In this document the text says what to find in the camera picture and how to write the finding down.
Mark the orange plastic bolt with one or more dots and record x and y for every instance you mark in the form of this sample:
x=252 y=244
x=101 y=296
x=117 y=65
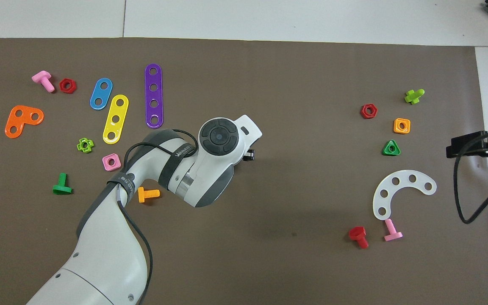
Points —
x=151 y=194

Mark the white curved five-hole plate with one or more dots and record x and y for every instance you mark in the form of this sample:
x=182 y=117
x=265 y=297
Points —
x=404 y=180

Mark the dark green plastic bolt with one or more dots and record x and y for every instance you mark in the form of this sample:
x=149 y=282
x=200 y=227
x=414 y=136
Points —
x=62 y=180

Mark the red hexagonal plastic nut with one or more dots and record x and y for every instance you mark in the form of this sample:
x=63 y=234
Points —
x=364 y=112
x=62 y=86

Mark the light green cross nut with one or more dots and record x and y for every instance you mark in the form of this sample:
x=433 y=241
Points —
x=79 y=146

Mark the pink square plastic nut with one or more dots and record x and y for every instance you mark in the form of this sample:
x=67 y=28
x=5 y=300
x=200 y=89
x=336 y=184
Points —
x=117 y=166

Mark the yellow three-hole plastic strip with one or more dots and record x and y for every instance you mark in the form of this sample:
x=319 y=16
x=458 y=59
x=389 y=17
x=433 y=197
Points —
x=118 y=111

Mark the orange three-hole angle plate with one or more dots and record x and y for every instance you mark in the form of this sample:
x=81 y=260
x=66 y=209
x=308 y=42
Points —
x=23 y=121

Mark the blue two-hole plastic strip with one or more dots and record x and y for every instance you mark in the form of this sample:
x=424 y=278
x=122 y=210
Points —
x=101 y=94

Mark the red hex-head plastic bolt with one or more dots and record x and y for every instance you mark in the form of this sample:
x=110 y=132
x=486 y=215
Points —
x=357 y=233

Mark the orange square plastic nut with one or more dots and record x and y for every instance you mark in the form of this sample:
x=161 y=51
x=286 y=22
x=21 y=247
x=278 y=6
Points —
x=396 y=130

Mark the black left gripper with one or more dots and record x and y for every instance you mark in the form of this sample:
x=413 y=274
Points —
x=250 y=155

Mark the pink plastic bolt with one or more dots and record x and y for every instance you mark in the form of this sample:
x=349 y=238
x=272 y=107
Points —
x=42 y=77
x=390 y=226

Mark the purple four-hole plastic strip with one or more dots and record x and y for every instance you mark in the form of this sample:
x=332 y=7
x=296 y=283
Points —
x=153 y=79

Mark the light green cross-head bolt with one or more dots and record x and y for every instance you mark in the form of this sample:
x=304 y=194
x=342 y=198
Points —
x=413 y=97

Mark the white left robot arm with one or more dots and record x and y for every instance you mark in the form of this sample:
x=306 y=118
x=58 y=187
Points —
x=100 y=254

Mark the brown table mat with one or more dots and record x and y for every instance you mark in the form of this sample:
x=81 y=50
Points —
x=295 y=254

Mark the dark green triangular nut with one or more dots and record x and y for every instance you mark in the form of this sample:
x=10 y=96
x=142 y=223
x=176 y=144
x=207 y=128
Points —
x=386 y=151

